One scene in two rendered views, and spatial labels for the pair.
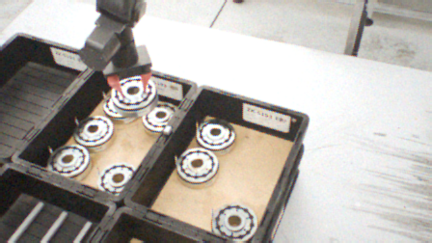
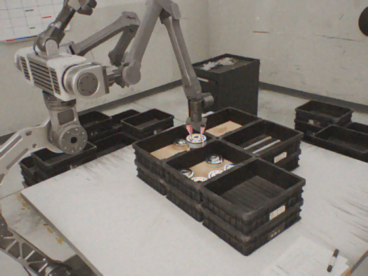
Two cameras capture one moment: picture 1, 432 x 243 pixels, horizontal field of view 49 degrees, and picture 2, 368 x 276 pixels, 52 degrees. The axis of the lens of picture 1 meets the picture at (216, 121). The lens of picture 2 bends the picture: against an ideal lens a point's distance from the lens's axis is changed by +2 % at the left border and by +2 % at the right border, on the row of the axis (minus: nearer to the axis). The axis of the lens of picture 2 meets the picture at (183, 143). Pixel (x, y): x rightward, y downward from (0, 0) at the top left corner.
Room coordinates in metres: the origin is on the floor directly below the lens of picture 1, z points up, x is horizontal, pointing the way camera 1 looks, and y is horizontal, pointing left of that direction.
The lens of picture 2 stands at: (2.33, 0.93, 1.88)
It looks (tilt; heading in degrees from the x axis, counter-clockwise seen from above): 27 degrees down; 208
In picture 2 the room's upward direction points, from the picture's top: 3 degrees counter-clockwise
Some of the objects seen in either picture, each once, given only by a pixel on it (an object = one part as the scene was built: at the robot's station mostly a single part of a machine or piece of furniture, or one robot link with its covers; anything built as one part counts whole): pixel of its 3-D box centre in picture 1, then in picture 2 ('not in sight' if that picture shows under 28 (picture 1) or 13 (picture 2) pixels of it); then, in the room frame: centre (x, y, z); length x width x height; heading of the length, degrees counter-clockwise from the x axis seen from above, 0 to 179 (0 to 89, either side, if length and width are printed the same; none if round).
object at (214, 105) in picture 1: (223, 172); (174, 150); (0.67, -0.01, 0.87); 0.40 x 0.30 x 0.11; 155
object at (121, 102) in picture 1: (133, 93); (196, 138); (0.78, 0.19, 1.03); 0.10 x 0.10 x 0.01
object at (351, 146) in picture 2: not in sight; (342, 163); (-0.42, 0.85, 0.37); 0.40 x 0.30 x 0.45; 69
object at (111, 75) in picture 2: not in sight; (107, 75); (1.15, -0.03, 1.45); 0.09 x 0.08 x 0.12; 69
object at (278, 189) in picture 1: (223, 159); (173, 142); (0.67, -0.01, 0.92); 0.40 x 0.30 x 0.02; 155
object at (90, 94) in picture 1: (115, 135); (209, 169); (0.79, 0.26, 0.87); 0.40 x 0.30 x 0.11; 155
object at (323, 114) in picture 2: not in sight; (321, 131); (-0.94, 0.62, 0.37); 0.40 x 0.30 x 0.45; 69
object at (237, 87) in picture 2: not in sight; (223, 104); (-1.11, -0.39, 0.45); 0.60 x 0.45 x 0.90; 159
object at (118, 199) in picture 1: (111, 121); (208, 161); (0.79, 0.26, 0.92); 0.40 x 0.30 x 0.02; 155
